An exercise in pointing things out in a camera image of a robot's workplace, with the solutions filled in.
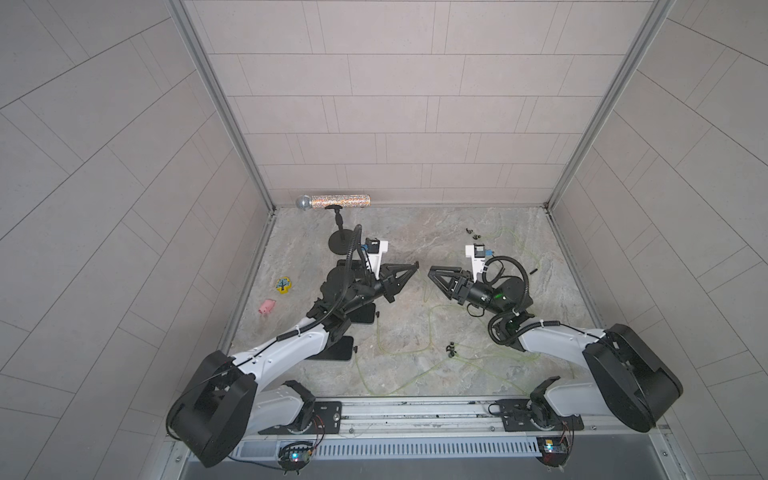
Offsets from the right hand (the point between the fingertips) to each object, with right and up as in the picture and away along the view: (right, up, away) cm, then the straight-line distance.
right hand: (432, 279), depth 71 cm
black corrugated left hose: (-22, +10, +31) cm, 40 cm away
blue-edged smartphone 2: (-20, -12, -12) cm, 26 cm away
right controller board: (+28, -39, -3) cm, 48 cm away
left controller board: (-31, -37, -7) cm, 49 cm away
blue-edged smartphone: (-16, -6, -7) cm, 18 cm away
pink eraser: (-48, -11, +17) cm, 52 cm away
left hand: (-3, +2, -1) cm, 4 cm away
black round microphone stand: (-28, +9, +31) cm, 43 cm away
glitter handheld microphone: (-35, +20, +15) cm, 44 cm away
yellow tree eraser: (-45, -5, +22) cm, 50 cm away
